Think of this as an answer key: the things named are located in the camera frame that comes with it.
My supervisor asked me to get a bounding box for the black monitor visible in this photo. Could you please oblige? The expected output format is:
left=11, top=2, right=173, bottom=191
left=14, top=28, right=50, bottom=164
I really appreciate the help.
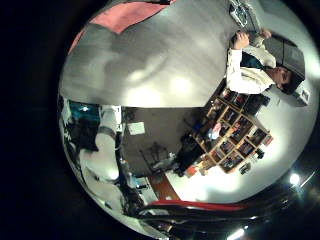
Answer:
left=266, top=35, right=306, bottom=81

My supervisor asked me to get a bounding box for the person in white hoodie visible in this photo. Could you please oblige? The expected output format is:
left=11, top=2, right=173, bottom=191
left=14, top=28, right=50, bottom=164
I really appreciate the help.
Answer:
left=225, top=28, right=303, bottom=96

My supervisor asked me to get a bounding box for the red cable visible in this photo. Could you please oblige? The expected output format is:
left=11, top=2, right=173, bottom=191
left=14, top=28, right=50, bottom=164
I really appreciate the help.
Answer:
left=146, top=199, right=249, bottom=212

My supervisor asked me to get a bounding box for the metal-framed device on table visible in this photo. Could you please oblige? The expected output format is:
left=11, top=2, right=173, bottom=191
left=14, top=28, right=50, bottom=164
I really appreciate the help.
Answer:
left=229, top=0, right=249, bottom=28

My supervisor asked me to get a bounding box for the white paper sheet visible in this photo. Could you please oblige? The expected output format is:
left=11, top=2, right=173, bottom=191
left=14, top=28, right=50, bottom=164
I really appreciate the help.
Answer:
left=127, top=121, right=146, bottom=136

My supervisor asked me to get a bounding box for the black cable bundle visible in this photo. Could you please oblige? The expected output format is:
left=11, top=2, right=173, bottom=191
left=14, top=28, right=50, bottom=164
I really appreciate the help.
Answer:
left=134, top=186, right=320, bottom=234

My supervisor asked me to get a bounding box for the black tripod stand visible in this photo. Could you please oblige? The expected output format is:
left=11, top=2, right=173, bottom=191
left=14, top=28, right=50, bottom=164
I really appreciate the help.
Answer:
left=139, top=141, right=171, bottom=171

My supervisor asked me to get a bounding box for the white wall box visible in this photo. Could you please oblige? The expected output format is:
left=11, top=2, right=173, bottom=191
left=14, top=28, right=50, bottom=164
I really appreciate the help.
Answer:
left=294, top=87, right=312, bottom=104

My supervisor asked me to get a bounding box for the wooden cubby bookshelf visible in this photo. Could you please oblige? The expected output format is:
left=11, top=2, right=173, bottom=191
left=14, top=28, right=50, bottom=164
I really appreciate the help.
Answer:
left=191, top=88, right=274, bottom=174

